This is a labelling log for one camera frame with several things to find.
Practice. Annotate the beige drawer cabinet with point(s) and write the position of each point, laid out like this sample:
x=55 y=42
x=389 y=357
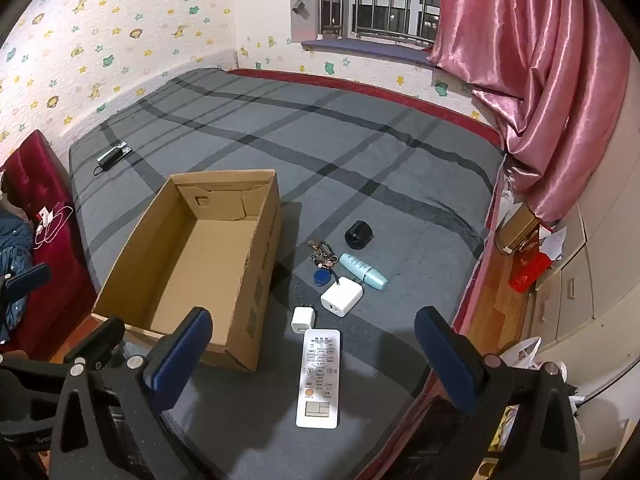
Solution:
x=590 y=285

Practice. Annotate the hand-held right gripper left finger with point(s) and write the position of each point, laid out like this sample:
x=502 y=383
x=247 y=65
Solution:
x=177 y=355

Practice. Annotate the grey wall bracket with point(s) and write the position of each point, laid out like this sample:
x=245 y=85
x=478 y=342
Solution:
x=300 y=8

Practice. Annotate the brown cardboard box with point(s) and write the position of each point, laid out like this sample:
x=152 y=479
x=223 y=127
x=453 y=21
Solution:
x=200 y=260

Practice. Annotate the white paper sheet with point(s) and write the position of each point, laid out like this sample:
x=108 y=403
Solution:
x=552 y=240

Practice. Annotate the brown paper bag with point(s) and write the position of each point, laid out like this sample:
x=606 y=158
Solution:
x=517 y=227

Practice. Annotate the large white charger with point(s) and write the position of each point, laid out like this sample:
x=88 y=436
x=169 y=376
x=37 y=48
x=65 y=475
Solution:
x=342 y=299

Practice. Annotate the key bunch with blue fob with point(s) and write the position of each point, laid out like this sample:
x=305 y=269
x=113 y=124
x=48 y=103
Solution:
x=322 y=260

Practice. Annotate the teal cosmetic bottle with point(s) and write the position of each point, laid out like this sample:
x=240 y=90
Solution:
x=362 y=272

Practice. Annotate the red paper bag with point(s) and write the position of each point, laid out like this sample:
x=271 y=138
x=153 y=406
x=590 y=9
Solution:
x=530 y=272

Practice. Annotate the pink satin curtain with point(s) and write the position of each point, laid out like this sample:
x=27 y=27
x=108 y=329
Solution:
x=540 y=60

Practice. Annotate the purple windowsill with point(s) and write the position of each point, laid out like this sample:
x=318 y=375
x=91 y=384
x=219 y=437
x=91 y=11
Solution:
x=360 y=49

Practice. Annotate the dark blue jacket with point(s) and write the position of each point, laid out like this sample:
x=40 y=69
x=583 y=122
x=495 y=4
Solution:
x=12 y=250

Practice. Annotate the white remote control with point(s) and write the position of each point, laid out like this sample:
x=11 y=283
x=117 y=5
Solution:
x=320 y=375

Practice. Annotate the window with metal bars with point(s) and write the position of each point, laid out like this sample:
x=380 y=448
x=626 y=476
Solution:
x=380 y=0

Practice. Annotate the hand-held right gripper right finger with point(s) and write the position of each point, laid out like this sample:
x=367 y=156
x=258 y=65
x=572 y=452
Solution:
x=445 y=360

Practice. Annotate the white plastic bag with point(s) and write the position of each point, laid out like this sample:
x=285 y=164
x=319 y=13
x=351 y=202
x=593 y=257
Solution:
x=522 y=352

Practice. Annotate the small white charger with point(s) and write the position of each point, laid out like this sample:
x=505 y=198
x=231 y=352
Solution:
x=302 y=320

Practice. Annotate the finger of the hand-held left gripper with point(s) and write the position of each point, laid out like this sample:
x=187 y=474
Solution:
x=100 y=335
x=25 y=280

